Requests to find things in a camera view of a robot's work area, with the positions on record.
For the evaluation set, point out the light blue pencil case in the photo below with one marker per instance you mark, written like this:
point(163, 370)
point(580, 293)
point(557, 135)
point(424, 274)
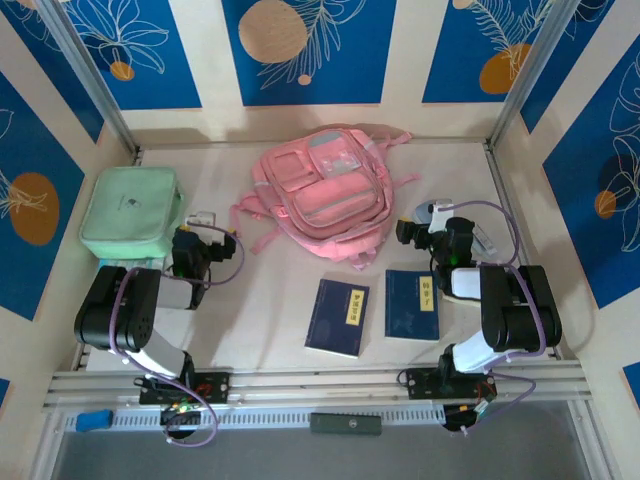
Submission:
point(422, 215)

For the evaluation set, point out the dark blue three-character label book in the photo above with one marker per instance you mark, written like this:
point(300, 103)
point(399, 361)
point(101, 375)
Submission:
point(407, 310)

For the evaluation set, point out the pink school backpack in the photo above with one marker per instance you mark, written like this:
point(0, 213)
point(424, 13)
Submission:
point(330, 200)

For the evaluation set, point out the dark blue four-character label book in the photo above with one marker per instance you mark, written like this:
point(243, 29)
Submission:
point(330, 320)

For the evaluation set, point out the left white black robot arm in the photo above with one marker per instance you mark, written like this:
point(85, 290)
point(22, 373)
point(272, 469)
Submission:
point(150, 350)

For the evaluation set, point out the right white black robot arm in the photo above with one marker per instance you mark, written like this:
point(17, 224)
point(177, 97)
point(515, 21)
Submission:
point(475, 350)

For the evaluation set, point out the mint green zip bag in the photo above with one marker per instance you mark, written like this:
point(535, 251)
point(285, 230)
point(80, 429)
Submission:
point(130, 210)

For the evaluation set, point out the light blue picture booklet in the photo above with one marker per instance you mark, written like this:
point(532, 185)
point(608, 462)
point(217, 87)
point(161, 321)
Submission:
point(130, 264)

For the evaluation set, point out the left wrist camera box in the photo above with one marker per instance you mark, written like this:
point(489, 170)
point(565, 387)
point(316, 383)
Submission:
point(202, 218)

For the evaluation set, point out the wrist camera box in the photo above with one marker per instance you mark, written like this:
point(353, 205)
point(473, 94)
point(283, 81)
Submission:
point(202, 218)
point(439, 212)

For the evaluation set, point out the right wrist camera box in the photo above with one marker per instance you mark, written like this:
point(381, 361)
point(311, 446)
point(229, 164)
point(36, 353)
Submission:
point(439, 212)

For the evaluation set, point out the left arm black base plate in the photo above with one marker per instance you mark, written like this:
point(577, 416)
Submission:
point(215, 387)

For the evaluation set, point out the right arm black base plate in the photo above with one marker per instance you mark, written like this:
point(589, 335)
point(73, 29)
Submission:
point(422, 382)

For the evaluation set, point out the aluminium front rail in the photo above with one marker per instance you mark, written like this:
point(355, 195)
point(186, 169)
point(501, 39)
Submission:
point(320, 385)

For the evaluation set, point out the aluminium frame post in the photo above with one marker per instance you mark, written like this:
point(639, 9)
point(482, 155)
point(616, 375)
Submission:
point(90, 75)
point(529, 75)

